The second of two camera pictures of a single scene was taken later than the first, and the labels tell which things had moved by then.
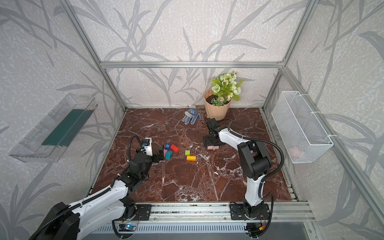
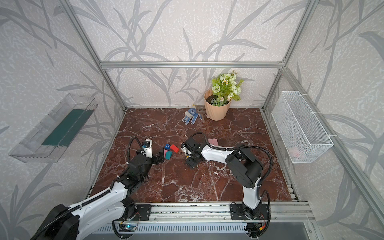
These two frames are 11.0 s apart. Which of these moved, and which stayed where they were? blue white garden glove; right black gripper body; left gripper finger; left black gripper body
Moved: right black gripper body
Stayed: blue white garden glove; left black gripper body; left gripper finger
